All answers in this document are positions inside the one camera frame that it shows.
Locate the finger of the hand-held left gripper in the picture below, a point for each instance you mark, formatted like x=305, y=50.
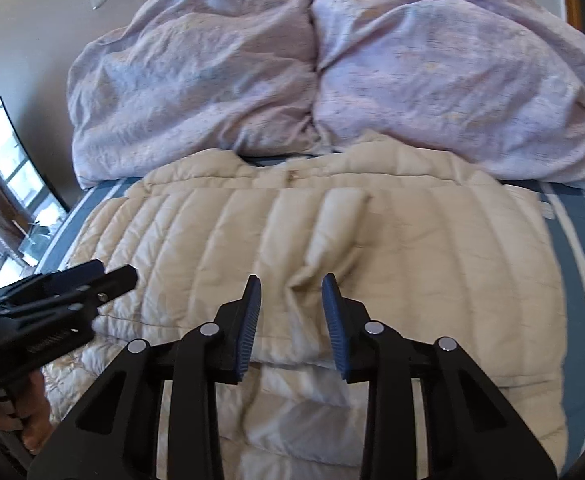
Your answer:
x=107, y=285
x=57, y=277

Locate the person's left hand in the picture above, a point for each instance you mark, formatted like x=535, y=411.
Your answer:
x=35, y=410

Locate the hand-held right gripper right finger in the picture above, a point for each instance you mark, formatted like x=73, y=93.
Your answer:
x=333, y=320

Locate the blue white-striped bed sheet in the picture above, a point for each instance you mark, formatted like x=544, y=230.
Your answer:
x=572, y=250

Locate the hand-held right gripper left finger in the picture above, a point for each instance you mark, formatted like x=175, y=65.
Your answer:
x=250, y=320

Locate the beige quilted down jacket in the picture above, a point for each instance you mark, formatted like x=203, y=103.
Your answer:
x=322, y=240

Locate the lilac crumpled duvet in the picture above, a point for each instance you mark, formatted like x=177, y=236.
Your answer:
x=372, y=75

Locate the dark framed window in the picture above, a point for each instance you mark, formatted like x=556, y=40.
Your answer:
x=7, y=160

